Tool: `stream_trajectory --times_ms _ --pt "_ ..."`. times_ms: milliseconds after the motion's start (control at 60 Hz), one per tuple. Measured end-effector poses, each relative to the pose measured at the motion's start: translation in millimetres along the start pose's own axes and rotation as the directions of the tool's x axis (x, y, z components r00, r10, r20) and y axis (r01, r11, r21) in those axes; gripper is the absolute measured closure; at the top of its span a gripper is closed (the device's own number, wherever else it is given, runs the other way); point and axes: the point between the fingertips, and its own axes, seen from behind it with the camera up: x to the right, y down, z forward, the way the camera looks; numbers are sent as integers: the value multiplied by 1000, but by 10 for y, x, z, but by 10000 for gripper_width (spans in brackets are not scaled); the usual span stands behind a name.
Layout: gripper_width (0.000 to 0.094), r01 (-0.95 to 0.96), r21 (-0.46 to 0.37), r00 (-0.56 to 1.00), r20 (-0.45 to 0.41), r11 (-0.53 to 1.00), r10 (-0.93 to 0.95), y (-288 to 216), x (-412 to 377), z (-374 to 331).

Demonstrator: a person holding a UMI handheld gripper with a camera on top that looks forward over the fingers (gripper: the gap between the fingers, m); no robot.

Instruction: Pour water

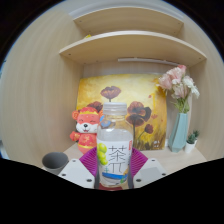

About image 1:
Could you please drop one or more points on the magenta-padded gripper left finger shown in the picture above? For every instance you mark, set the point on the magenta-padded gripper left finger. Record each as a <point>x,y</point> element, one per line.
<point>76,173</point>

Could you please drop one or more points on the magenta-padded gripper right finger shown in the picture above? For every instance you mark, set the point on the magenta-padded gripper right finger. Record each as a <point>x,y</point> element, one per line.
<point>150,171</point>

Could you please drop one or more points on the clear plastic drink bottle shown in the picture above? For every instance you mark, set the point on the clear plastic drink bottle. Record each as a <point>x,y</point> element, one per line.
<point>115,140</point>

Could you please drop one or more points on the grey textured mug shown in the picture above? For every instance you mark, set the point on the grey textured mug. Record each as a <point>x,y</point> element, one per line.
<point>55,162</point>

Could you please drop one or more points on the red plush mouse toy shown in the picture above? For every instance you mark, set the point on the red plush mouse toy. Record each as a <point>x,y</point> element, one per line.
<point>86,133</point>

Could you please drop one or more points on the teal faceted vase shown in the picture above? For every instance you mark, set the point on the teal faceted vase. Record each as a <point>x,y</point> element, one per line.
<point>179,133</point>

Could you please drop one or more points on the small potted succulent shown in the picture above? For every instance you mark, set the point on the small potted succulent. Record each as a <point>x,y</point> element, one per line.
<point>190,141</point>

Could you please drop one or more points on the yellow poppy flower painting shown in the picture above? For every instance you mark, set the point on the yellow poppy flower painting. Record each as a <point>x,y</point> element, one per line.
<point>140,90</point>

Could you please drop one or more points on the pink and white flower bouquet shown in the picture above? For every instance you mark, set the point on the pink and white flower bouquet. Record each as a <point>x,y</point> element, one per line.
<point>178,83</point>

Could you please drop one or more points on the white light bar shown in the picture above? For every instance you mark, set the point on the white light bar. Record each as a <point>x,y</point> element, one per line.
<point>148,61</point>

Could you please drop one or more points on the light wood shelf unit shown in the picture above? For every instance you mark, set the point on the light wood shelf unit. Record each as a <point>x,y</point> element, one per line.
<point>133,45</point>

